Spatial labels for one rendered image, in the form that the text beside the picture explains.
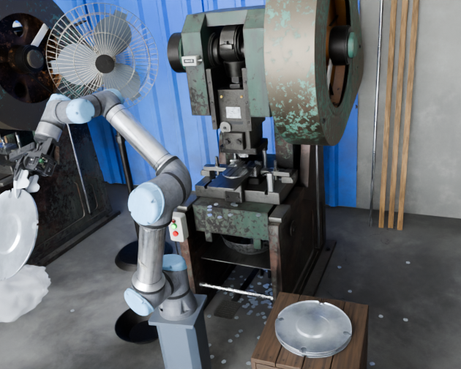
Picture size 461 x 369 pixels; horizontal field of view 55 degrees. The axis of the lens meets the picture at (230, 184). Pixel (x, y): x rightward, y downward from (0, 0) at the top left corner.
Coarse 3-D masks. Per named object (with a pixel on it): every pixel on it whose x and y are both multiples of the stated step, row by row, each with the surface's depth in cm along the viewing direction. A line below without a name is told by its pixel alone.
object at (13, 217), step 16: (0, 208) 145; (16, 208) 141; (32, 208) 136; (0, 224) 142; (16, 224) 138; (0, 240) 140; (16, 240) 136; (32, 240) 133; (0, 256) 139; (16, 256) 135; (0, 272) 137; (16, 272) 133
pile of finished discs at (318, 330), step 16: (304, 304) 184; (320, 304) 184; (288, 320) 176; (304, 320) 174; (320, 320) 173; (336, 320) 173; (288, 336) 168; (304, 336) 167; (320, 336) 166; (336, 336) 165; (304, 352) 160; (320, 352) 158; (336, 352) 160
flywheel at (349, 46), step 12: (336, 0) 198; (336, 12) 202; (348, 12) 208; (336, 24) 205; (348, 24) 210; (336, 36) 175; (348, 36) 177; (336, 48) 176; (348, 48) 177; (336, 60) 179; (348, 60) 181; (336, 72) 211; (336, 84) 210; (336, 96) 207
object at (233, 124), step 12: (228, 84) 213; (240, 84) 203; (228, 96) 203; (240, 96) 200; (228, 108) 205; (240, 108) 203; (228, 120) 208; (240, 120) 205; (228, 132) 209; (240, 132) 207; (252, 132) 209; (228, 144) 209; (240, 144) 207; (252, 144) 210
